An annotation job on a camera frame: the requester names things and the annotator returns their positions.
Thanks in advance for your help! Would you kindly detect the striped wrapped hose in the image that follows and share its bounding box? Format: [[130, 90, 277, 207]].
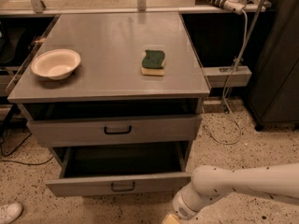
[[195, 0, 247, 16]]

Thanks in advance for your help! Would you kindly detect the grey drawer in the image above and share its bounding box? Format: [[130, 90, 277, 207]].
[[46, 141, 192, 197], [27, 115, 201, 147]]

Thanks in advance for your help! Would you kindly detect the black floor cable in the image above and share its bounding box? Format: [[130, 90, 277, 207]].
[[0, 131, 54, 166]]

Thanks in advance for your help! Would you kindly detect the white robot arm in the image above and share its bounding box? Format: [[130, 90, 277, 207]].
[[162, 163, 299, 224]]

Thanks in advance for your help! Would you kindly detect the green yellow sponge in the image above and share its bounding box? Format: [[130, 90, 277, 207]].
[[141, 49, 165, 76]]

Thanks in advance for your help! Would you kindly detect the white bowl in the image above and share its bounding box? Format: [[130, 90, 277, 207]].
[[31, 49, 81, 80]]

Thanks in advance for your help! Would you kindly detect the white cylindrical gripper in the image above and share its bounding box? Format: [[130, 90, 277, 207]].
[[162, 189, 201, 224]]

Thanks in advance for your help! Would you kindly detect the grey metal cabinet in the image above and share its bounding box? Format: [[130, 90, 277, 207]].
[[8, 12, 209, 164]]

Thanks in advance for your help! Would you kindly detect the grey top drawer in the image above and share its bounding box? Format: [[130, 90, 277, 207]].
[[27, 115, 201, 147]]

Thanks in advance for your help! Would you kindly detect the white sneaker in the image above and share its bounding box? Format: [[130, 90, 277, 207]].
[[0, 203, 23, 224]]

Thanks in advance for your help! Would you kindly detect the white cable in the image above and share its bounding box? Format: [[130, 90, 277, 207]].
[[202, 9, 249, 146]]

